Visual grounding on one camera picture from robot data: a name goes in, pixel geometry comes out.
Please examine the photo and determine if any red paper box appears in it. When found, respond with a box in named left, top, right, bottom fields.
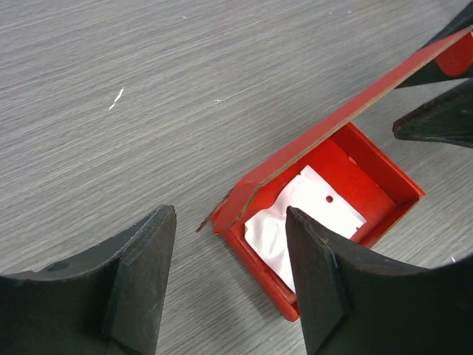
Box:
left=205, top=28, right=472, bottom=322

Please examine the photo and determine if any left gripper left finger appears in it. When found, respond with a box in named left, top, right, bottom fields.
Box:
left=1, top=205, right=177, bottom=354

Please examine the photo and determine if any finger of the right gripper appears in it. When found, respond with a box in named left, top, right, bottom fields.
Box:
left=398, top=1, right=472, bottom=88
left=392, top=79, right=472, bottom=148

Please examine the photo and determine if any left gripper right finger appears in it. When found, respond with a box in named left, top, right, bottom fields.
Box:
left=292, top=219, right=472, bottom=354

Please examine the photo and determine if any white paper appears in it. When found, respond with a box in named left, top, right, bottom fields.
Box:
left=244, top=166, right=367, bottom=292

